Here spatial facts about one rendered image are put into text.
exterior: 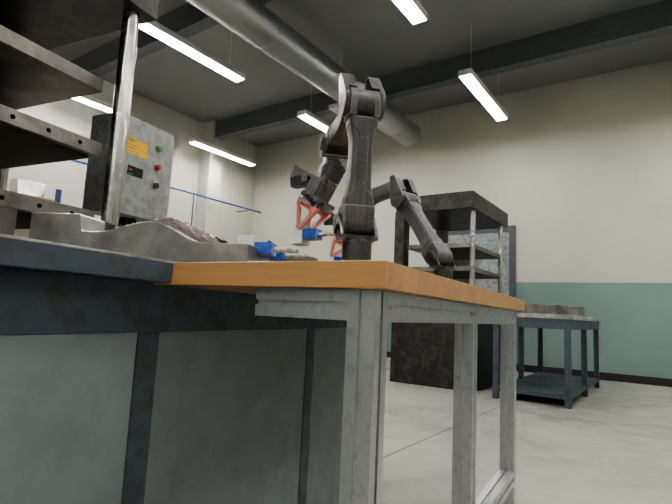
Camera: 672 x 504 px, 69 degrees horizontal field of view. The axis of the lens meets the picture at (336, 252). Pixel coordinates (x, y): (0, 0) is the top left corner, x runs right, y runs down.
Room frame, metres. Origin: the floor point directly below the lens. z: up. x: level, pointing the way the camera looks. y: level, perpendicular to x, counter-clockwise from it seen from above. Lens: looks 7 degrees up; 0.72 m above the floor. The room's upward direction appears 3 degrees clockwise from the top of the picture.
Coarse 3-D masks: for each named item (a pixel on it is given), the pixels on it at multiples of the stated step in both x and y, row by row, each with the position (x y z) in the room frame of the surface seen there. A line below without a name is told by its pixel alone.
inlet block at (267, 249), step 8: (240, 240) 1.06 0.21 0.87; (248, 240) 1.05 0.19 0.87; (256, 240) 1.07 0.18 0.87; (264, 248) 1.05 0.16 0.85; (272, 248) 1.06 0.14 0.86; (280, 248) 1.06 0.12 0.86; (288, 248) 1.06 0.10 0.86; (296, 248) 1.06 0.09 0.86; (264, 256) 1.09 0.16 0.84; (272, 256) 1.09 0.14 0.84
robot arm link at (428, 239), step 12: (408, 192) 1.68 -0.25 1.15; (408, 204) 1.63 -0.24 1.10; (408, 216) 1.64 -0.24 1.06; (420, 216) 1.61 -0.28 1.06; (420, 228) 1.59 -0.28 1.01; (432, 228) 1.60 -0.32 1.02; (420, 240) 1.59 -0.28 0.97; (432, 240) 1.55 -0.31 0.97; (444, 252) 1.53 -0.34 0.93; (444, 264) 1.55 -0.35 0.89
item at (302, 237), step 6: (294, 228) 1.31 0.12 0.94; (306, 228) 1.32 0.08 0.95; (312, 228) 1.29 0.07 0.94; (294, 234) 1.31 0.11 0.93; (300, 234) 1.30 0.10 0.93; (306, 234) 1.30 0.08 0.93; (312, 234) 1.29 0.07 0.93; (318, 234) 1.30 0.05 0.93; (324, 234) 1.29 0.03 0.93; (330, 234) 1.29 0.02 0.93; (294, 240) 1.31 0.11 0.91; (300, 240) 1.30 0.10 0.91; (306, 240) 1.32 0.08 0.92; (312, 240) 1.32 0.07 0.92; (318, 240) 1.32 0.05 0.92
